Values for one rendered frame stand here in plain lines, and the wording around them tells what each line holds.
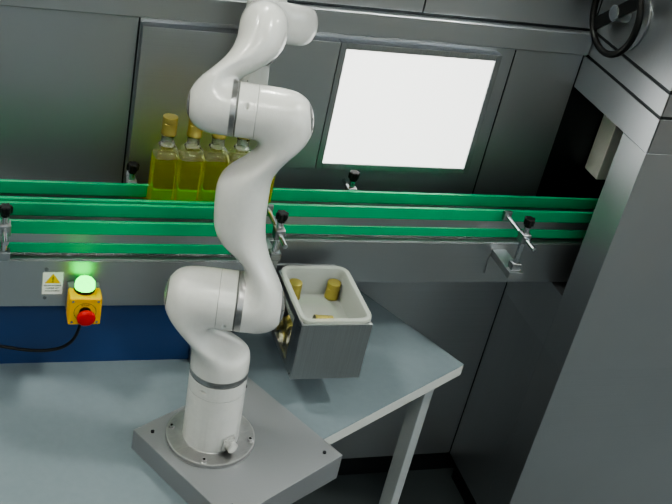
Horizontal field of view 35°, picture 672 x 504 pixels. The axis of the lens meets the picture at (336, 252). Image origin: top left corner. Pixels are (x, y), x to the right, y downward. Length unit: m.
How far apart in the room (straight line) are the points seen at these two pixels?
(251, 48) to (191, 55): 0.58
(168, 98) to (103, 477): 0.87
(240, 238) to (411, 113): 0.86
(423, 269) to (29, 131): 1.03
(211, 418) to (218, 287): 0.31
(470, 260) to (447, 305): 0.38
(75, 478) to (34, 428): 0.17
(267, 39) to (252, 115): 0.14
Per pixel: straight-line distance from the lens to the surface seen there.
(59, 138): 2.58
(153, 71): 2.49
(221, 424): 2.23
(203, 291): 2.04
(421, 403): 2.87
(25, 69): 2.50
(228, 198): 1.96
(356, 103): 2.65
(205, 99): 1.90
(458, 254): 2.77
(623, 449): 3.29
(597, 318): 2.88
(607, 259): 2.77
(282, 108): 1.90
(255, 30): 1.94
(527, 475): 3.18
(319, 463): 2.31
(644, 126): 2.65
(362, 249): 2.65
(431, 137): 2.77
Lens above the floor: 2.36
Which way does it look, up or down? 31 degrees down
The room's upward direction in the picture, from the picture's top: 13 degrees clockwise
